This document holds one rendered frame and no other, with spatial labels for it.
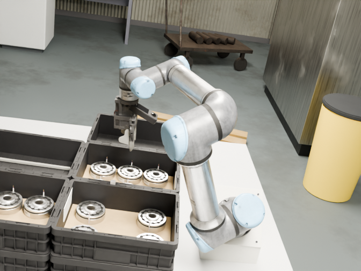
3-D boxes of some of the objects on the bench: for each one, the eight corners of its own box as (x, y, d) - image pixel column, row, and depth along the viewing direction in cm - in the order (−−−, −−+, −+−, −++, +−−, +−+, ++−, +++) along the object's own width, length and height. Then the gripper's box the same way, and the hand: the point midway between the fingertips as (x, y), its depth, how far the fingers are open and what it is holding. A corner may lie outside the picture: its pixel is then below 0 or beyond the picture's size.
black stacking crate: (171, 242, 188) (175, 217, 183) (168, 300, 161) (173, 272, 156) (67, 229, 186) (69, 202, 180) (47, 285, 159) (48, 256, 153)
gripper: (117, 90, 186) (117, 138, 196) (113, 104, 175) (113, 154, 186) (140, 92, 186) (138, 140, 196) (136, 105, 175) (135, 155, 186)
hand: (133, 144), depth 190 cm, fingers open, 5 cm apart
